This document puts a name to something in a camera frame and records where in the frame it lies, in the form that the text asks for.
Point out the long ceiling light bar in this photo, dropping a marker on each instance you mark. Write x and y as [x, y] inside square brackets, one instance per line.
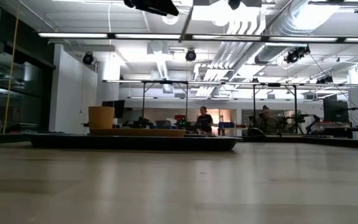
[73, 35]

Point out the black ceiling spotlight cluster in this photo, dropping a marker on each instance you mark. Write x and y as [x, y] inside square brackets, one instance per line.
[292, 56]

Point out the black station frame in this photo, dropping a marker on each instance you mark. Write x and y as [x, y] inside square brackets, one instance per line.
[295, 102]
[144, 99]

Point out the red box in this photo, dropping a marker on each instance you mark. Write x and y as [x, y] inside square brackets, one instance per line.
[180, 117]

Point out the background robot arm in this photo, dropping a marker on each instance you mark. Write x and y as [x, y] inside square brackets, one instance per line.
[138, 123]
[185, 124]

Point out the orange plastic cup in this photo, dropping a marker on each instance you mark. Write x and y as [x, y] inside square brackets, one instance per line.
[101, 117]

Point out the dark green tray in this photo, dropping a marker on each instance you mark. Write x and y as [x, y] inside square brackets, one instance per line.
[135, 143]

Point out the person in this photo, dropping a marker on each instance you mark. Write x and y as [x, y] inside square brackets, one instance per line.
[267, 121]
[204, 121]

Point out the dark computer monitor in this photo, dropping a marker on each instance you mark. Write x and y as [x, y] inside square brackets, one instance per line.
[336, 110]
[119, 109]

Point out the orange plate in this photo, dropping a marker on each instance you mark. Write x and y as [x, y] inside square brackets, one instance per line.
[135, 132]

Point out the blue box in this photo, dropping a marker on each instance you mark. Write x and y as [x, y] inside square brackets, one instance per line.
[226, 125]

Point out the silver ventilation duct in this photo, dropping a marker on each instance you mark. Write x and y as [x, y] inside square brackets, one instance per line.
[291, 28]

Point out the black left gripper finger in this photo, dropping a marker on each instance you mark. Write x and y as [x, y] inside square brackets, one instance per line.
[154, 6]

